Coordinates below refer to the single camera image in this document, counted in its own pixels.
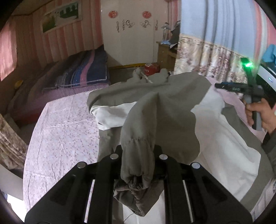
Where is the olive and cream jacket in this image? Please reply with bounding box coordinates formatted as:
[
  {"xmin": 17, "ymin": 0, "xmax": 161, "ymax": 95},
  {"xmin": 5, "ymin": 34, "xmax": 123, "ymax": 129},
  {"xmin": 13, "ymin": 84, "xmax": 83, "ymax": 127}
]
[{"xmin": 87, "ymin": 72, "xmax": 275, "ymax": 219}]

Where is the person right hand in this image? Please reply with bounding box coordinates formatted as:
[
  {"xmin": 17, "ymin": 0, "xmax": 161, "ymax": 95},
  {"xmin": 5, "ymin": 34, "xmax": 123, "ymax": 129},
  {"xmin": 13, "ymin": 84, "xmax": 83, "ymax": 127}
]
[{"xmin": 244, "ymin": 98, "xmax": 276, "ymax": 135}]

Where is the blue cloth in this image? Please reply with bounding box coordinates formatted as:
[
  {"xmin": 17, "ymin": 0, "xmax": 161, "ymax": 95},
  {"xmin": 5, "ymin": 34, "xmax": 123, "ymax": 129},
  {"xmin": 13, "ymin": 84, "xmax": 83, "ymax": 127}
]
[{"xmin": 262, "ymin": 44, "xmax": 276, "ymax": 64}]

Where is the pink floral bed sheet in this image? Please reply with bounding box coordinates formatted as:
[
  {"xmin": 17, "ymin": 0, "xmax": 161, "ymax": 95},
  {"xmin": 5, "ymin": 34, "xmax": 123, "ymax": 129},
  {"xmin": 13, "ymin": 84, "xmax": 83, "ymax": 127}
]
[{"xmin": 22, "ymin": 77, "xmax": 276, "ymax": 224}]

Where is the blue floral curtain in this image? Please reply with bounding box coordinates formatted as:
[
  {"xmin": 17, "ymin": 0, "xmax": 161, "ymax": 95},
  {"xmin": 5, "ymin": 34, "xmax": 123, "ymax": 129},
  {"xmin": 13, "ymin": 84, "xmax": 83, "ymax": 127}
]
[{"xmin": 174, "ymin": 1, "xmax": 268, "ymax": 83}]

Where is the left floral curtain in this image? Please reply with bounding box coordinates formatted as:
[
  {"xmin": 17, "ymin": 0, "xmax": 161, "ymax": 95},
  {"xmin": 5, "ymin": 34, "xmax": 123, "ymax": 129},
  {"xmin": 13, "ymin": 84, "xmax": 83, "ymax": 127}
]
[{"xmin": 0, "ymin": 115, "xmax": 28, "ymax": 170}]

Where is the wooden side table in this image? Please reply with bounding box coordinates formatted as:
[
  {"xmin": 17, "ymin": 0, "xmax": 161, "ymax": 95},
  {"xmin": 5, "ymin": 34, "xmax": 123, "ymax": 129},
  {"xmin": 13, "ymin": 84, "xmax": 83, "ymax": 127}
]
[{"xmin": 156, "ymin": 42, "xmax": 177, "ymax": 71}]

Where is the red container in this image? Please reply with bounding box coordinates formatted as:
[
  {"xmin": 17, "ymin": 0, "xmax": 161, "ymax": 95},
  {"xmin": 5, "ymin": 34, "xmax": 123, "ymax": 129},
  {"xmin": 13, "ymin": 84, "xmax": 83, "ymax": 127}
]
[{"xmin": 144, "ymin": 63, "xmax": 160, "ymax": 76}]

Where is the striped dark blanket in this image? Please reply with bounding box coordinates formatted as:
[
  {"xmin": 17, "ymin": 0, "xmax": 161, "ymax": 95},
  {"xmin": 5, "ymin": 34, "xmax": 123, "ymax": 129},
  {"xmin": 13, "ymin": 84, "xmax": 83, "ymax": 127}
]
[{"xmin": 13, "ymin": 48, "xmax": 110, "ymax": 113}]

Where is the yellow toy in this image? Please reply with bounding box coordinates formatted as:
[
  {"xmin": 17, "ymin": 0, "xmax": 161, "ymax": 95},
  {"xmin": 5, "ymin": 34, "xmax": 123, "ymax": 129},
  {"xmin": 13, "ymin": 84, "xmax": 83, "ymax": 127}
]
[{"xmin": 14, "ymin": 80, "xmax": 24, "ymax": 89}]

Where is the white wardrobe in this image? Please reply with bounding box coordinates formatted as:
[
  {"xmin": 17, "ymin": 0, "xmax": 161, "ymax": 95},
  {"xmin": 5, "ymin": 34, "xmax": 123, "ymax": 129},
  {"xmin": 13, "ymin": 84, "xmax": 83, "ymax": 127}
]
[{"xmin": 101, "ymin": 0, "xmax": 168, "ymax": 67}]

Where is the pink window curtain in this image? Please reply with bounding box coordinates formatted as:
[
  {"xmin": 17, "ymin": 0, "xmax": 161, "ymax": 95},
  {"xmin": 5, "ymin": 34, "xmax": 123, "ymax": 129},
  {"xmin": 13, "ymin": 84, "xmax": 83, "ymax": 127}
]
[{"xmin": 1, "ymin": 19, "xmax": 17, "ymax": 81}]

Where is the framed wedding picture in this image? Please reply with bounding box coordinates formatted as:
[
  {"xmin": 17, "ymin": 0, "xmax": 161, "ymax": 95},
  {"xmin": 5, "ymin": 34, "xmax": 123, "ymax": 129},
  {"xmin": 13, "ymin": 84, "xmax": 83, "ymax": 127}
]
[{"xmin": 40, "ymin": 1, "xmax": 82, "ymax": 34}]

